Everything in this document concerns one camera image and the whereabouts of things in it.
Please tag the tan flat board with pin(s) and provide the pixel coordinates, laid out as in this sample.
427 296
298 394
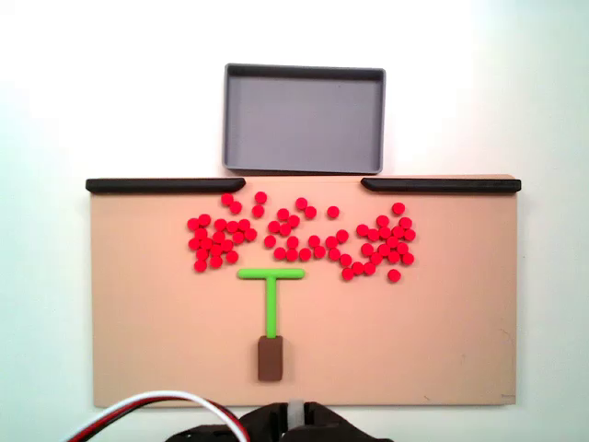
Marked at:
414 322

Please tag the black rail strip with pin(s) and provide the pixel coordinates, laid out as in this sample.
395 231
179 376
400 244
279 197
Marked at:
442 185
161 185

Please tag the grey rectangular tray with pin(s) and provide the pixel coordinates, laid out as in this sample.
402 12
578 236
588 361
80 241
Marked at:
303 119

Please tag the red cylinder pellet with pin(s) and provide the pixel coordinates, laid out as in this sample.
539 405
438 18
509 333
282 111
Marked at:
274 226
385 232
382 221
250 234
402 248
319 251
235 207
398 231
293 221
301 203
232 226
393 275
333 212
409 235
258 211
238 237
244 224
215 262
369 268
227 199
357 268
206 243
218 236
204 219
376 258
405 223
392 241
220 224
342 236
362 229
373 235
398 208
283 214
394 257
195 244
292 254
200 265
285 229
407 258
261 197
367 249
270 241
310 212
331 242
304 253
200 234
314 241
193 224
293 242
334 253
348 274
232 256
216 250
383 249
202 253
345 260
227 244
280 252

